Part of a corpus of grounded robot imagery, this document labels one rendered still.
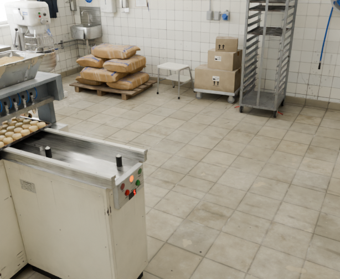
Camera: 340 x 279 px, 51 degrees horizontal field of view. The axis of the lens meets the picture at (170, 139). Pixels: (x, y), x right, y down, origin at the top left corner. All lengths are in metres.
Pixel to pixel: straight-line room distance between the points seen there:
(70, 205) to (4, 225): 0.51
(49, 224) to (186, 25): 4.28
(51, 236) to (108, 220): 0.49
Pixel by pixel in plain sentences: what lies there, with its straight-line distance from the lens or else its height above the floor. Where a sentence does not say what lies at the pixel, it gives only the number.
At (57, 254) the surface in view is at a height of 0.28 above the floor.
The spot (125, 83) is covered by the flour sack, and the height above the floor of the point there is 0.24.
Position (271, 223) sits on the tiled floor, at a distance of 2.91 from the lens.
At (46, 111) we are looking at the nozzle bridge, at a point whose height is 0.92.
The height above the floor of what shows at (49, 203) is 0.64.
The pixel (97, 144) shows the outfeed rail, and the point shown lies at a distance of 2.04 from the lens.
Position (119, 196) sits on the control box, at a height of 0.77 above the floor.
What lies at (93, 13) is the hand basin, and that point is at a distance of 6.81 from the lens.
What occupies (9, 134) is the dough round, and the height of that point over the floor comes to 0.92.
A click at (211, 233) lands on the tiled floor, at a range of 2.75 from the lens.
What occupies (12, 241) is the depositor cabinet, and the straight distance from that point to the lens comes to 2.40.
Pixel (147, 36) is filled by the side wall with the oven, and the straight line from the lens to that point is 6.20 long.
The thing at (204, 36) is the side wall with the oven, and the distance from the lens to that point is 5.69.
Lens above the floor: 1.75
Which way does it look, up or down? 25 degrees down
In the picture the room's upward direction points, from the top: 1 degrees counter-clockwise
